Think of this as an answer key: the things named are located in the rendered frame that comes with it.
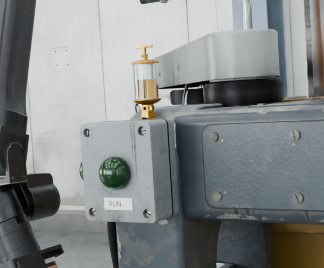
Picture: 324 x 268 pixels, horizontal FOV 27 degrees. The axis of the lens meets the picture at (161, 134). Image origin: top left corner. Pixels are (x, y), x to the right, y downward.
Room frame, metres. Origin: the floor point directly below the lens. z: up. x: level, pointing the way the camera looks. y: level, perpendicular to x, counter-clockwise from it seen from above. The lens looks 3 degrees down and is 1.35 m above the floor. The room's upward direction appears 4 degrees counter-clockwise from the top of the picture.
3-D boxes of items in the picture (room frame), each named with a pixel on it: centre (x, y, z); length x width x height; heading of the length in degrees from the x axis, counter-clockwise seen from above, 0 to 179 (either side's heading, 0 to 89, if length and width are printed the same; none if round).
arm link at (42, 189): (0.98, 0.22, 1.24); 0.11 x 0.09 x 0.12; 149
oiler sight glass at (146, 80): (0.67, 0.01, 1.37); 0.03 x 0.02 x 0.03; 61
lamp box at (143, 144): (0.61, 0.03, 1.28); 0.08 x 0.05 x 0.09; 61
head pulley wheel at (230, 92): (0.75, -0.09, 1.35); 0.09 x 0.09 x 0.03
